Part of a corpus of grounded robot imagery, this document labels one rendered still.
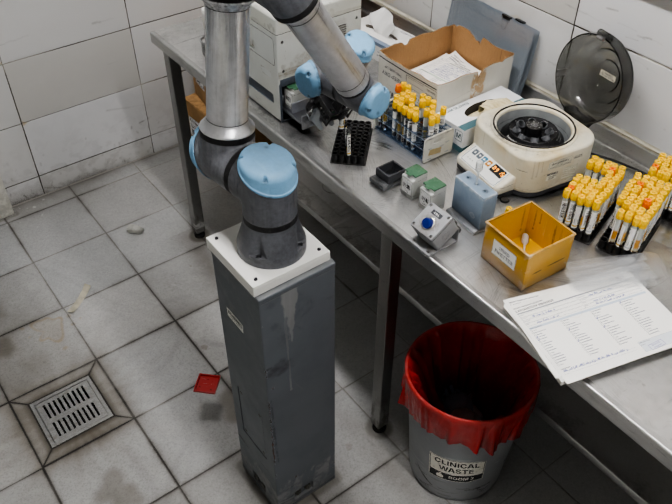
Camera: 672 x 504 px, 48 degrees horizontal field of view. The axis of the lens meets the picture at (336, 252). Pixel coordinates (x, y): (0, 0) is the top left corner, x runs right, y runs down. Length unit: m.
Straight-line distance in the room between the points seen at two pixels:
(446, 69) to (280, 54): 0.51
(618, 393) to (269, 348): 0.73
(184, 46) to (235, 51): 1.04
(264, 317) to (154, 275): 1.38
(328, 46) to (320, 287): 0.53
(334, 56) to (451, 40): 0.88
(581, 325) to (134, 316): 1.73
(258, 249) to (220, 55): 0.40
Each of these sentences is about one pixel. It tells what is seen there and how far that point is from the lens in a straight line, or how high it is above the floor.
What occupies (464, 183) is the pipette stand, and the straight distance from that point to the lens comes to 1.71.
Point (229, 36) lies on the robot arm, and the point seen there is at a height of 1.35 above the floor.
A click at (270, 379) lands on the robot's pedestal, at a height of 0.61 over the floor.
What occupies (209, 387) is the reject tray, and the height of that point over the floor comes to 0.13.
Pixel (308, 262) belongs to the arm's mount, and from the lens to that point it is 1.60.
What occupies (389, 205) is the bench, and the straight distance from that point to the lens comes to 1.79.
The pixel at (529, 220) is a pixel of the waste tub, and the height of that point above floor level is 0.93.
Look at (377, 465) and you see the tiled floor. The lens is 2.34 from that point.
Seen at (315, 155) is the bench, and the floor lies 0.88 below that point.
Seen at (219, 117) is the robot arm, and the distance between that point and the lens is 1.53.
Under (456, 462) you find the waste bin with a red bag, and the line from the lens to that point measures 2.10.
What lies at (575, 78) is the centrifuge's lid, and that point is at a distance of 2.05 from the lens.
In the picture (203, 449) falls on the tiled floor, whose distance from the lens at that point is 2.40.
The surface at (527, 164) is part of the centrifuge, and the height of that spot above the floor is 0.97.
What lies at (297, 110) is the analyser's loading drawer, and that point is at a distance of 2.05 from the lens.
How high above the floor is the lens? 1.99
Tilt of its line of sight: 42 degrees down
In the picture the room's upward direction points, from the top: straight up
